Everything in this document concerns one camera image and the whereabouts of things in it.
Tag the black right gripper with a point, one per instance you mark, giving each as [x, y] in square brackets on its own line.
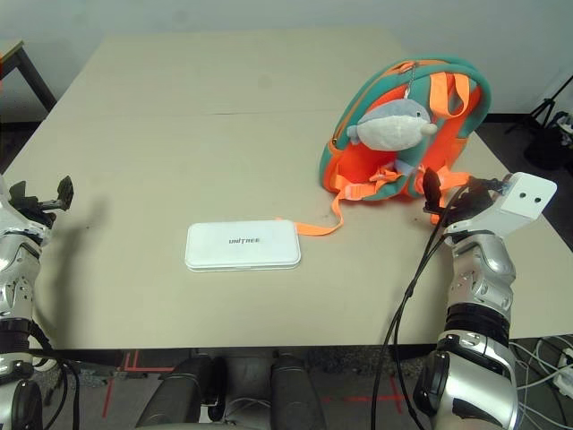
[474, 199]

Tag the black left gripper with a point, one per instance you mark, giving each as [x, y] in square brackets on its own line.
[36, 208]

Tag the teal and orange backpack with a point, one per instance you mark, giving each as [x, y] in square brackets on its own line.
[344, 165]

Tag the white Unitree box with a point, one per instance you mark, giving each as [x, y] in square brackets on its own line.
[242, 251]

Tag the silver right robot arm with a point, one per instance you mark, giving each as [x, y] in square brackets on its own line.
[483, 277]

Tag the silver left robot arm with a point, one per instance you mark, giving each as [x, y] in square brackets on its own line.
[13, 260]

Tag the black bin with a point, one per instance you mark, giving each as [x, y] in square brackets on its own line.
[546, 148]

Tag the dark-framed side table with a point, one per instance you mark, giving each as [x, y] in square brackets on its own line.
[38, 80]

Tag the black tripod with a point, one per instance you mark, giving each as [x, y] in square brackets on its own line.
[547, 104]

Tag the white power strip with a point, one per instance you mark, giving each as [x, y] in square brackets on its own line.
[565, 376]

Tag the red tape corner mark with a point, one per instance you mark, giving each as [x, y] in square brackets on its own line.
[108, 401]

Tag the red tape cross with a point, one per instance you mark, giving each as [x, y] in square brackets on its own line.
[367, 398]

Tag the robot left leg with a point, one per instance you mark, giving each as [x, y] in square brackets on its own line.
[179, 394]

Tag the robot leg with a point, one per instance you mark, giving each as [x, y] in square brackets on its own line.
[295, 394]
[179, 394]

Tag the robot right leg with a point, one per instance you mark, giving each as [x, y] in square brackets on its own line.
[295, 394]

